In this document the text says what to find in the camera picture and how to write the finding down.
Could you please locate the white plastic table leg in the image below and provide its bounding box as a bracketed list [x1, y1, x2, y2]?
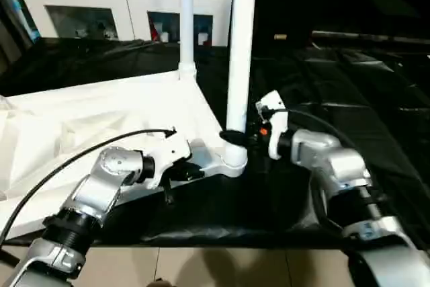
[177, 0, 198, 81]
[224, 0, 259, 169]

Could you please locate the white plastic table top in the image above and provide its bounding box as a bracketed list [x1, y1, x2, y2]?
[0, 68, 248, 239]

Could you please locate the black mat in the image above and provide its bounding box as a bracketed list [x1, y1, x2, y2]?
[0, 36, 430, 251]

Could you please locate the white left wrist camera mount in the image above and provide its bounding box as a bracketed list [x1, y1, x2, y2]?
[142, 128, 193, 191]

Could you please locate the light blue box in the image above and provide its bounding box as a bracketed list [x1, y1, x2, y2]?
[0, 0, 41, 39]

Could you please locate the dark metal stand leg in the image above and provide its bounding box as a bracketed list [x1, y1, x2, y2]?
[0, 246, 23, 268]

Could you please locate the grey curtain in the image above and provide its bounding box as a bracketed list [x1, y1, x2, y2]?
[0, 0, 34, 78]

